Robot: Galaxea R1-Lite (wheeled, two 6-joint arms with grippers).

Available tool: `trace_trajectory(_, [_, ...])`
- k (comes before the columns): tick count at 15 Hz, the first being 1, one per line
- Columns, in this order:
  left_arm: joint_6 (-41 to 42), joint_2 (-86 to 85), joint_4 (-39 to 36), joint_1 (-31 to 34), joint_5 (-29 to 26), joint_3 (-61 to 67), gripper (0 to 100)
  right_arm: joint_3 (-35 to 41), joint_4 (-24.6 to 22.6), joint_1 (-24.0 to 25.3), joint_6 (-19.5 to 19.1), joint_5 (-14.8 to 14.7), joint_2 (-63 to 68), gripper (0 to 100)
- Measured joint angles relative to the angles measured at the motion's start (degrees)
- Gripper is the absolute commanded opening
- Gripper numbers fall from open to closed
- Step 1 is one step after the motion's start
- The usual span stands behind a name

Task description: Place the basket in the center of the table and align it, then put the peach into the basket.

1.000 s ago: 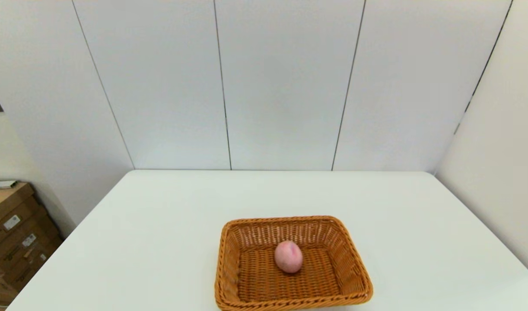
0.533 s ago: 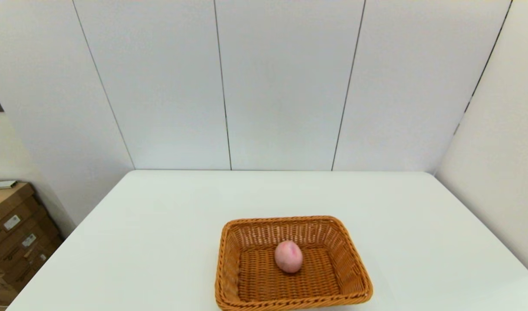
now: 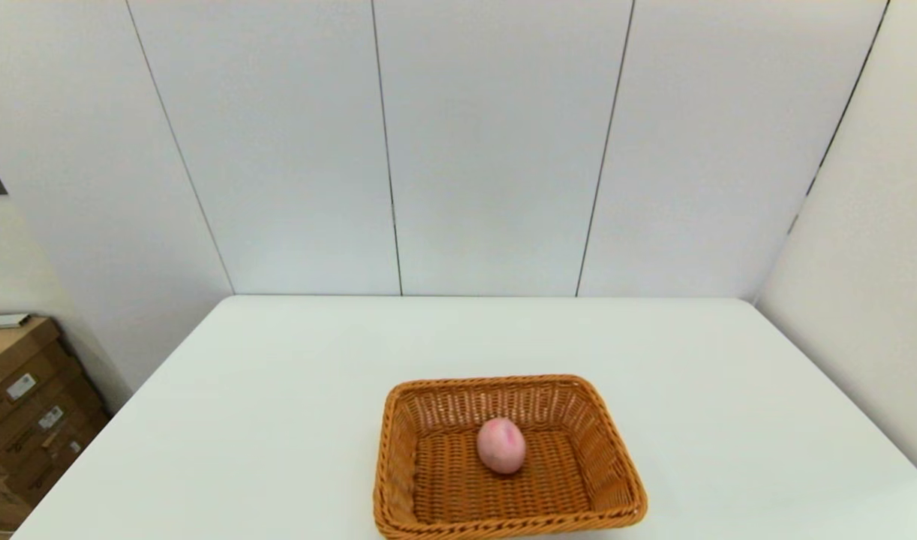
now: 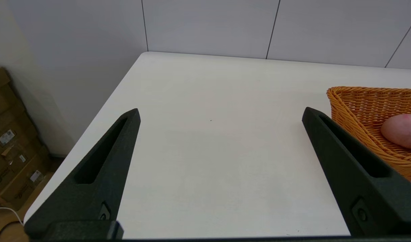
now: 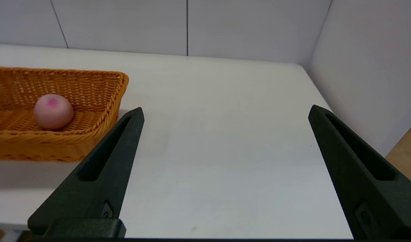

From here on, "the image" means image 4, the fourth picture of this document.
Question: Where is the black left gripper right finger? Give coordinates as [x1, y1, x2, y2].
[302, 107, 411, 236]

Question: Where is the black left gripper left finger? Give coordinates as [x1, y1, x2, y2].
[24, 108, 141, 236]

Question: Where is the pink peach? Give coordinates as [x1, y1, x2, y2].
[380, 114, 411, 150]

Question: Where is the orange woven wicker basket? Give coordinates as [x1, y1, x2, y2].
[327, 86, 411, 182]

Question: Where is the brown cardboard box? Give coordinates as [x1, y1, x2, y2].
[0, 134, 48, 185]
[0, 66, 26, 126]
[0, 109, 41, 162]
[0, 158, 53, 205]

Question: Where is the white floor cable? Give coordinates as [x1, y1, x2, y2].
[0, 207, 23, 225]

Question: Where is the black floor cable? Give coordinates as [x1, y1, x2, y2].
[0, 220, 23, 242]

